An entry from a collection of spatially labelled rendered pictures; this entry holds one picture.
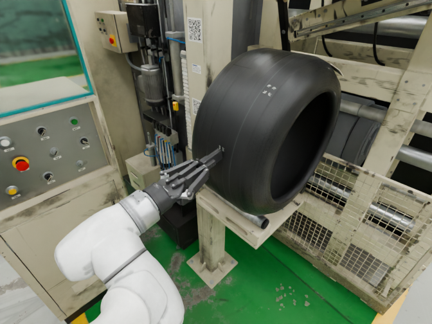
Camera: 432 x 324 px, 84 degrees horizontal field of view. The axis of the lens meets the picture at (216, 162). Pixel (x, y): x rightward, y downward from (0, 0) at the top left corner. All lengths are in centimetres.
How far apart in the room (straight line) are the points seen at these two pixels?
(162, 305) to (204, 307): 125
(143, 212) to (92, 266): 13
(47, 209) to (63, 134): 34
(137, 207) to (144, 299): 18
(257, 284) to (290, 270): 27
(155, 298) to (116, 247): 12
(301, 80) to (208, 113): 27
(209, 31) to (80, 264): 76
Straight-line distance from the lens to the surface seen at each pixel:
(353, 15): 107
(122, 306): 51
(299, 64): 75
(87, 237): 55
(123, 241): 54
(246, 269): 190
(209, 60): 94
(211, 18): 93
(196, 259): 192
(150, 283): 53
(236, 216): 102
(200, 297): 180
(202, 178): 61
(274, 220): 112
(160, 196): 57
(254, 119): 64
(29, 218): 130
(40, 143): 119
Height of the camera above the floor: 163
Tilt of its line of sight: 36 degrees down
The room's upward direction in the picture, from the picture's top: straight up
